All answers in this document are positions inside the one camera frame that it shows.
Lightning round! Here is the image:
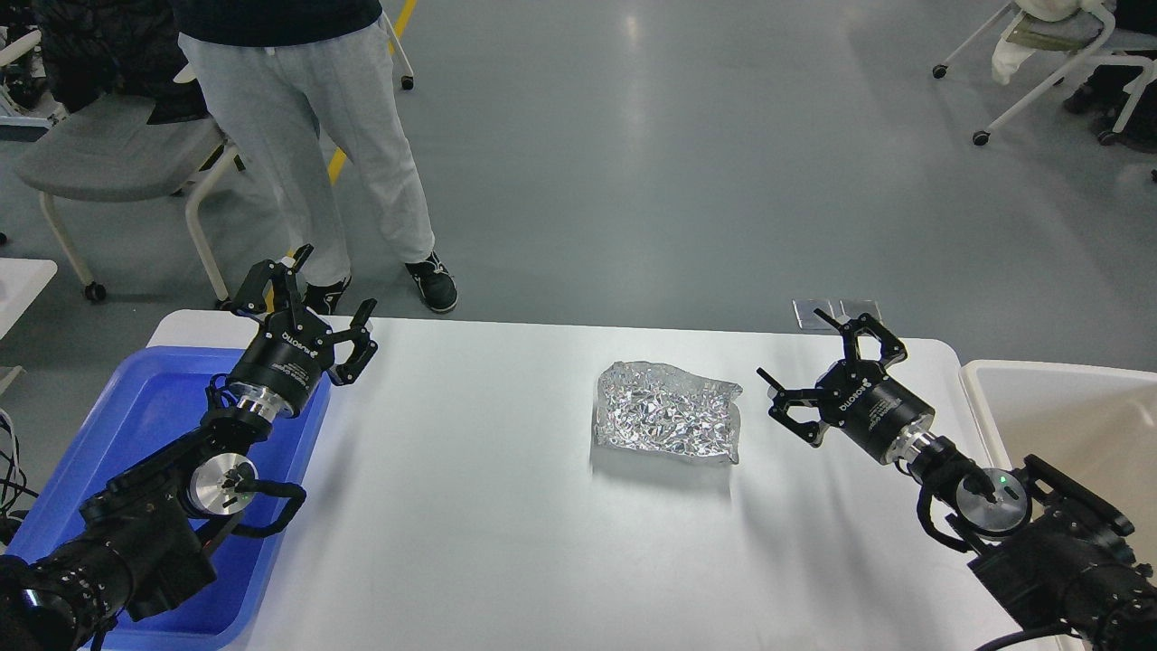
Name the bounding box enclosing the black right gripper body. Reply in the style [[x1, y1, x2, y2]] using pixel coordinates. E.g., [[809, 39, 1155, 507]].
[[815, 362, 936, 465]]

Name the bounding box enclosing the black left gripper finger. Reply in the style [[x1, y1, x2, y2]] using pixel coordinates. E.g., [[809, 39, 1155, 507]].
[[322, 299, 379, 386], [226, 244, 314, 320]]

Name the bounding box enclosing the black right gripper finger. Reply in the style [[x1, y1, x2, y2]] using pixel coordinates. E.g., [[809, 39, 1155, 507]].
[[757, 367, 837, 447], [815, 308, 908, 373]]

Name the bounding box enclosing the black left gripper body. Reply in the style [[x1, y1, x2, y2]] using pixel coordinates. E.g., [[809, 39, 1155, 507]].
[[226, 313, 334, 417]]

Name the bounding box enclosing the silver foil bag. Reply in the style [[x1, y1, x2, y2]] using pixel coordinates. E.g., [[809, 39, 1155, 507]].
[[591, 360, 743, 465]]

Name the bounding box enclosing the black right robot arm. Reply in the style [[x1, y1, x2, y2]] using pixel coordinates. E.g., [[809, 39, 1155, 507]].
[[757, 308, 1156, 650]]

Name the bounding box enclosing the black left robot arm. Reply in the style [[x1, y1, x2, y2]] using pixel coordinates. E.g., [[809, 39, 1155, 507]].
[[3, 244, 379, 650]]

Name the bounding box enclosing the right metal floor plate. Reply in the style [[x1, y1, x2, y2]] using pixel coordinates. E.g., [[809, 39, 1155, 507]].
[[838, 299, 884, 323]]

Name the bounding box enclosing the metal floor plate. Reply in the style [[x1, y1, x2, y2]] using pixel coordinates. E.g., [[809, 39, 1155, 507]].
[[793, 299, 840, 333], [838, 299, 884, 323]]

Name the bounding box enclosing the left metal floor plate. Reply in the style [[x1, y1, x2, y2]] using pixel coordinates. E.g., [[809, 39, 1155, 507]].
[[793, 299, 840, 333]]

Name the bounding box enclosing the blue plastic bin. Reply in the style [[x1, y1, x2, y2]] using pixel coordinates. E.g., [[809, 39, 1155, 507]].
[[7, 346, 282, 650]]

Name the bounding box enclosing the person in grey sweatpants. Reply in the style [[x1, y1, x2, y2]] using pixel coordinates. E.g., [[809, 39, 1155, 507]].
[[171, 1, 458, 315]]

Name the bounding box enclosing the white plastic bin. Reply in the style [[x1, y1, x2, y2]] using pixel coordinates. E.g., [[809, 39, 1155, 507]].
[[961, 360, 1156, 532]]

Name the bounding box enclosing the small white side table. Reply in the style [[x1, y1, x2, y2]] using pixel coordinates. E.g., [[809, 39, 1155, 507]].
[[1, 257, 58, 338]]

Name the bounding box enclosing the person in black trousers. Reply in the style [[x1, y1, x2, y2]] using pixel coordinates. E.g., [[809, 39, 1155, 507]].
[[1062, 1, 1156, 154]]

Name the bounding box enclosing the white rolling chair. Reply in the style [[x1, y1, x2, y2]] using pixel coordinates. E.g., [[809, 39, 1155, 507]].
[[933, 0, 1157, 147]]

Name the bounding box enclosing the grey chair with white frame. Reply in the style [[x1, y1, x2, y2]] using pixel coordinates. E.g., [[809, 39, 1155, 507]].
[[14, 93, 245, 308]]

